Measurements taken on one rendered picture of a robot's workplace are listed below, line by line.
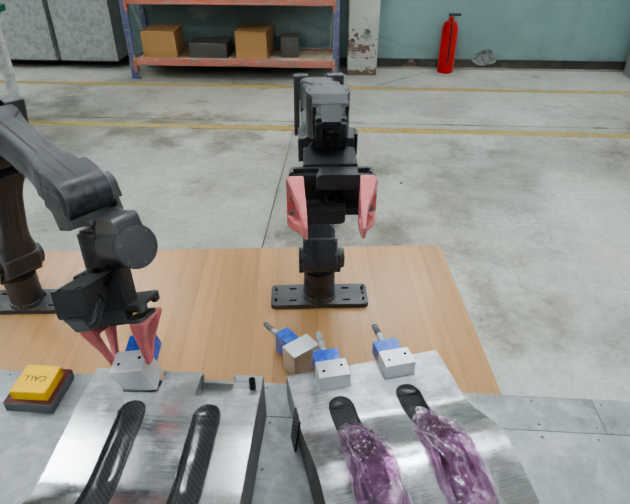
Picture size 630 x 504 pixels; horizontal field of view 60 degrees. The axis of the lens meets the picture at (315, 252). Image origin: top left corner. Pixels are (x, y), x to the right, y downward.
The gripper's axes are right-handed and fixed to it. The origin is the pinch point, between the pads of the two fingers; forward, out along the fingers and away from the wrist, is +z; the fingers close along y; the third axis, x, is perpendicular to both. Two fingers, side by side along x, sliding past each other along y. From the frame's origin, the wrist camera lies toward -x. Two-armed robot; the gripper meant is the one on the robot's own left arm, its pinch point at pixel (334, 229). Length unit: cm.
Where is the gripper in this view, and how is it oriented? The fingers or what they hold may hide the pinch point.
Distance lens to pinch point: 60.1
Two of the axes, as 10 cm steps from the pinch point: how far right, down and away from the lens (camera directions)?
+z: 0.3, 5.7, -8.2
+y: 10.0, -0.2, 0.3
